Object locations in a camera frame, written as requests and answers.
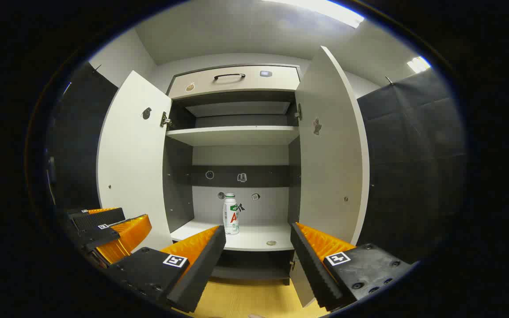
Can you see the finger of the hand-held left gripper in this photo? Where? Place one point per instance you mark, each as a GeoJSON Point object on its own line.
{"type": "Point", "coordinates": [100, 217]}
{"type": "Point", "coordinates": [100, 236]}

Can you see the white and grey cabinet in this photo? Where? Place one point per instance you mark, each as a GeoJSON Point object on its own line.
{"type": "Point", "coordinates": [178, 190]}

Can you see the small ceiling light panel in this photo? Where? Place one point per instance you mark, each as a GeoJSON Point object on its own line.
{"type": "Point", "coordinates": [419, 64]}

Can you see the white cabinet shelf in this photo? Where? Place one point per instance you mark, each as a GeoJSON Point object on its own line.
{"type": "Point", "coordinates": [232, 136]}

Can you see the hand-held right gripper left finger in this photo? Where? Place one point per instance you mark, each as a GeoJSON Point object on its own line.
{"type": "Point", "coordinates": [206, 265]}

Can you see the beige cabinet drawer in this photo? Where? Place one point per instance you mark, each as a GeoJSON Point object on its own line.
{"type": "Point", "coordinates": [245, 86]}

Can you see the black backdrop cloth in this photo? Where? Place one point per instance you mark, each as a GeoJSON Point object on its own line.
{"type": "Point", "coordinates": [77, 141]}
{"type": "Point", "coordinates": [409, 168]}

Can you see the white cabinet door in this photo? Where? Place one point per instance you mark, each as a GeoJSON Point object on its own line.
{"type": "Point", "coordinates": [329, 168]}
{"type": "Point", "coordinates": [131, 168]}

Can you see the white bottle with green label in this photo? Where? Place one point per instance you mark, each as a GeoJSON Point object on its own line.
{"type": "Point", "coordinates": [230, 216]}

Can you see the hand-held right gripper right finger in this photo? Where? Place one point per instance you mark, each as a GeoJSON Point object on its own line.
{"type": "Point", "coordinates": [309, 269]}

